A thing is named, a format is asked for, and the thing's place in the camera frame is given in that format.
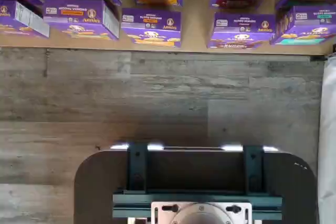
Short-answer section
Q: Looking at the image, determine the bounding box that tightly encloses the plain grey side curtain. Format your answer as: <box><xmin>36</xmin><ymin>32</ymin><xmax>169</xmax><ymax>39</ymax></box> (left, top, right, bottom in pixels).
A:
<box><xmin>319</xmin><ymin>50</ymin><xmax>336</xmax><ymax>224</ymax></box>

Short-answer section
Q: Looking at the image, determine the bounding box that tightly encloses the dark aluminium cross rail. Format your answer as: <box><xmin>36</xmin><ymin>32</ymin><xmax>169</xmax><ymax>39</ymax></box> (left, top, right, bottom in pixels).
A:
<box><xmin>112</xmin><ymin>190</ymin><xmax>284</xmax><ymax>221</ymax></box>

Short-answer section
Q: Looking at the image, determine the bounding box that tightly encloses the dark aluminium upright bracket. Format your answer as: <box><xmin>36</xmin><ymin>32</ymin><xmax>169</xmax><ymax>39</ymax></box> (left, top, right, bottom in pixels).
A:
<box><xmin>243</xmin><ymin>144</ymin><xmax>265</xmax><ymax>193</ymax></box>
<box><xmin>127</xmin><ymin>143</ymin><xmax>148</xmax><ymax>193</ymax></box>

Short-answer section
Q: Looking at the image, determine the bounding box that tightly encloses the dark rounded base plate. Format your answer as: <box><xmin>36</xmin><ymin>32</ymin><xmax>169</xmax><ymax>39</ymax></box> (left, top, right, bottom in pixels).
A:
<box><xmin>74</xmin><ymin>142</ymin><xmax>320</xmax><ymax>224</ymax></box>

